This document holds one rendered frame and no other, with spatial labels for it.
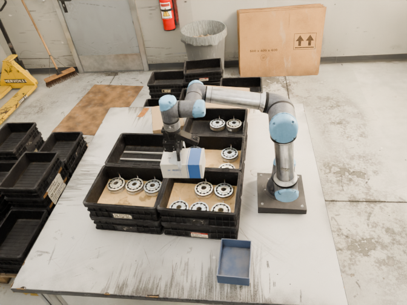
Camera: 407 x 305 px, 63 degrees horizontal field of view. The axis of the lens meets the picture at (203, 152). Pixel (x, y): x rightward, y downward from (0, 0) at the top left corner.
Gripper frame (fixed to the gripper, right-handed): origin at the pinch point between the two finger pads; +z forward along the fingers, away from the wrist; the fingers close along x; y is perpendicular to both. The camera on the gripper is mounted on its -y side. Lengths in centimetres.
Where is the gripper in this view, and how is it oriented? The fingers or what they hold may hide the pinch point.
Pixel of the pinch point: (183, 160)
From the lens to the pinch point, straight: 161.6
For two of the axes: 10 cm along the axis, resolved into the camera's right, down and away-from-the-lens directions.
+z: 1.0, 7.5, 6.5
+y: -9.9, 0.1, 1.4
